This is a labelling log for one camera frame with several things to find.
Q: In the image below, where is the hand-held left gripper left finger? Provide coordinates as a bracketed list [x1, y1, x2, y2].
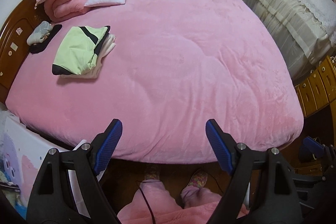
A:
[26, 118, 123, 224]

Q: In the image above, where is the person's right knitted slipper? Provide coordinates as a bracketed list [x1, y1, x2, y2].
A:
[184, 169, 208, 189]

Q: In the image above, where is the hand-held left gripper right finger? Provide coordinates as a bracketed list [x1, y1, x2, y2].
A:
[205, 119, 302, 224]

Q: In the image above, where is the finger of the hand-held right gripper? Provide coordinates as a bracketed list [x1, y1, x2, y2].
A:
[303, 136, 326, 159]

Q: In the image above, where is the wooden headboard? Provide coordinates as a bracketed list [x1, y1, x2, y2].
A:
[0, 0, 53, 104]

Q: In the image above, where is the folded white cloth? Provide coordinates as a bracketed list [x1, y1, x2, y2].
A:
[60, 34, 116, 80]

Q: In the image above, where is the black cloth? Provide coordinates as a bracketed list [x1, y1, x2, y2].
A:
[29, 24, 63, 54]

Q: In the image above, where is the grey patterned cloth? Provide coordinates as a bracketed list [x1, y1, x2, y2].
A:
[27, 21, 54, 45]

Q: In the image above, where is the black cable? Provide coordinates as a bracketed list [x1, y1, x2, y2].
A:
[135, 179, 158, 224]

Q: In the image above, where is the pink bed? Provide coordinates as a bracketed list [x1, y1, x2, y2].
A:
[5, 0, 304, 164]

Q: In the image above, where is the green and black hooded jacket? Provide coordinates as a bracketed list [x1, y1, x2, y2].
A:
[52, 25, 111, 76]

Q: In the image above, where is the wooden drawer cabinet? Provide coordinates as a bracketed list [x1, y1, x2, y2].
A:
[294, 55, 336, 118]

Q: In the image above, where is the person's left knitted slipper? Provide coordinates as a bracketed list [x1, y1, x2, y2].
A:
[144, 164, 160, 181]

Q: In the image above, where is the white cartoon printed box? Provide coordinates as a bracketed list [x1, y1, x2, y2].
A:
[0, 109, 87, 214]

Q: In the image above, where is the dark blue bin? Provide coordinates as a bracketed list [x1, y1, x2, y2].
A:
[299, 136, 315, 164]

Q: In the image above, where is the cream lace furniture cover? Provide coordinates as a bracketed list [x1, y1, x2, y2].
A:
[241, 0, 336, 80]

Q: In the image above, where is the person's knitted slipper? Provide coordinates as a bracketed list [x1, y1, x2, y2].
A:
[144, 164, 160, 181]
[184, 169, 208, 189]

